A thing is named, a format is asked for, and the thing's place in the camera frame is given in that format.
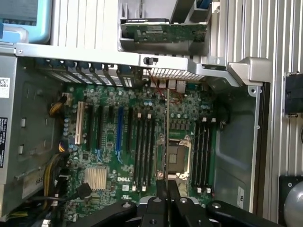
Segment black RAM slot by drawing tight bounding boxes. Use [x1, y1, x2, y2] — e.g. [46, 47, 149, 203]
[197, 118, 206, 187]
[138, 113, 145, 191]
[132, 118, 141, 191]
[144, 118, 151, 187]
[202, 122, 210, 192]
[192, 122, 202, 192]
[149, 113, 156, 187]

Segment metal CPU socket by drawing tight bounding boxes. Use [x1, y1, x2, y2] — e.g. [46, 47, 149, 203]
[154, 132, 193, 190]

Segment green Dell motherboard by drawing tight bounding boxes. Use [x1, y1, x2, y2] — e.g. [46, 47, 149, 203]
[62, 81, 217, 227]

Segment silver chipset heat sink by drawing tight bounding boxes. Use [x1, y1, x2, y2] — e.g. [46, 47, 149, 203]
[84, 167, 107, 191]

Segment thin metal locking lever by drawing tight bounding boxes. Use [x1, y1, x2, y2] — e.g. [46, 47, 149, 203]
[189, 131, 208, 140]

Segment long black expansion slot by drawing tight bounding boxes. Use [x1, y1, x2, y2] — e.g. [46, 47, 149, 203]
[96, 105, 104, 150]
[126, 106, 134, 154]
[85, 104, 94, 152]

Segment open metal PC case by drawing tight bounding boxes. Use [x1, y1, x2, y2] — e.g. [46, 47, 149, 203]
[0, 42, 273, 227]

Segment blue expansion slot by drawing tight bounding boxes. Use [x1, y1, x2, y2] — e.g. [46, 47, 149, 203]
[116, 105, 125, 156]

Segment short black expansion slot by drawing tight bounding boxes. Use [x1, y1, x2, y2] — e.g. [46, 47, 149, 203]
[108, 105, 115, 125]

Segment white expansion slot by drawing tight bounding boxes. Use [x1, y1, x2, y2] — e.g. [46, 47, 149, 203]
[74, 101, 86, 146]

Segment grey power supply unit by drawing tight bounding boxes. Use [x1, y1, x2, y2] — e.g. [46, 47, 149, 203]
[0, 53, 64, 213]

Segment green graphics card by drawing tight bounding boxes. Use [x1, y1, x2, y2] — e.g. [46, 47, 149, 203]
[119, 22, 209, 44]

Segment silver hard disk drive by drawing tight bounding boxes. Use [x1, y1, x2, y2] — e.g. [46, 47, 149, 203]
[125, 17, 170, 24]

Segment light blue plastic bin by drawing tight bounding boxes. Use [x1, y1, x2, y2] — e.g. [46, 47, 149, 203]
[0, 0, 53, 44]

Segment black angled wire plug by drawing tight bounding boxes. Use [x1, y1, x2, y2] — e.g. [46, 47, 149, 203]
[76, 182, 93, 201]

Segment yellow black power wires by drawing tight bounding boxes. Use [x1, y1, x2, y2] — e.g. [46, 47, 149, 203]
[42, 151, 71, 213]

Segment thin red switch wire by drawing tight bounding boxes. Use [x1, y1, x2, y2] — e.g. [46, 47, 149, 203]
[147, 69, 187, 105]

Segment yellow black four-pin wires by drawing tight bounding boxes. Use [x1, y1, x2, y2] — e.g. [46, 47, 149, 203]
[48, 93, 73, 117]

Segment black intrusion switch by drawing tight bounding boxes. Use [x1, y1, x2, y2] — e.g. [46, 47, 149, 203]
[143, 56, 159, 66]

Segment black block bracket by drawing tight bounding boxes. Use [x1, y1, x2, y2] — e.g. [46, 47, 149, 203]
[284, 70, 303, 145]

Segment blue disk rail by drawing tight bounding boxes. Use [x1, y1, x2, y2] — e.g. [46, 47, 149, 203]
[195, 0, 213, 11]

